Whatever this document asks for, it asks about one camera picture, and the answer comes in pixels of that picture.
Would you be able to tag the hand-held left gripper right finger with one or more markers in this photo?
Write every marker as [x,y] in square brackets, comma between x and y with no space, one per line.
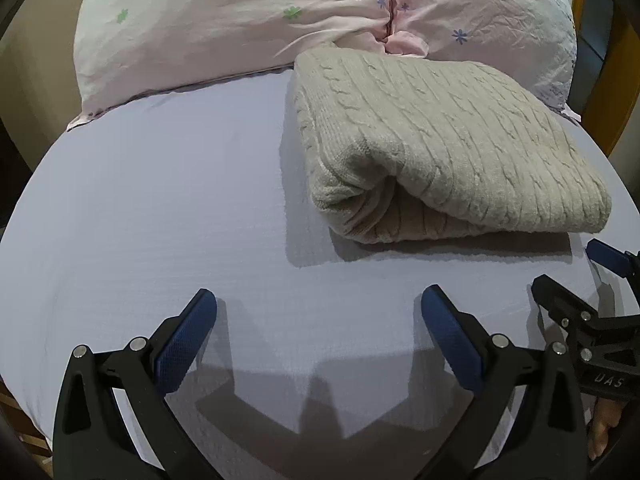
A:
[452,340]

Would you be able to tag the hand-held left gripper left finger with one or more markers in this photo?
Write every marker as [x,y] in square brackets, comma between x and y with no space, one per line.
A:
[186,340]

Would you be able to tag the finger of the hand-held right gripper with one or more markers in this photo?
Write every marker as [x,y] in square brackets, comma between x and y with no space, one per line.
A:
[607,257]
[560,302]

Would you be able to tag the person's right hand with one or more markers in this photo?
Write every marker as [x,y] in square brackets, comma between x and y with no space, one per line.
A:
[602,427]

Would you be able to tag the lavender bed sheet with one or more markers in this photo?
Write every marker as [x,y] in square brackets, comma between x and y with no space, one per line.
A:
[175,220]

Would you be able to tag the pink floral pillow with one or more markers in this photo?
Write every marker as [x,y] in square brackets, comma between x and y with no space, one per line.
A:
[240,25]

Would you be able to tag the wooden bed frame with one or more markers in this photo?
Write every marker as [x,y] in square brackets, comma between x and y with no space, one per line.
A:
[617,85]

